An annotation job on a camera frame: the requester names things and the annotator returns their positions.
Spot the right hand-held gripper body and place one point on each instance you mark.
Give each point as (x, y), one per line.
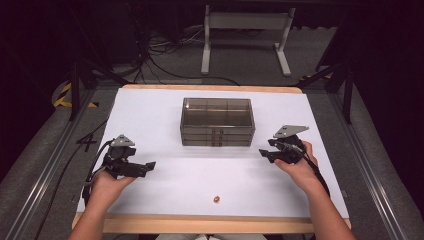
(291, 150)

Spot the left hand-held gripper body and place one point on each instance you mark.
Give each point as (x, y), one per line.
(120, 156)

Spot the smoky clear drawer box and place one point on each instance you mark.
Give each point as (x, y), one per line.
(216, 116)

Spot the small orange trinket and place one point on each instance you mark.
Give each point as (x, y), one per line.
(216, 199)

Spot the person's right hand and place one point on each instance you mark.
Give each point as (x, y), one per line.
(305, 173)

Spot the person's left hand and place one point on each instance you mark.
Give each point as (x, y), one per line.
(106, 188)

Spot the white table sheet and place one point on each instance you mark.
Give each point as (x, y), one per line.
(166, 186)

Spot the black metal stand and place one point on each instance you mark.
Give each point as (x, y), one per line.
(348, 96)
(75, 90)

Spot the wooden table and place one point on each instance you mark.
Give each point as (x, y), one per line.
(200, 225)

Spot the yellow black hazard tape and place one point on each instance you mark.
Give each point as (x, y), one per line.
(63, 96)

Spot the white metal stand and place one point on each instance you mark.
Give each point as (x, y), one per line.
(246, 20)

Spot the aluminium rail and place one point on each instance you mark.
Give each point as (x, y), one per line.
(50, 166)
(366, 166)

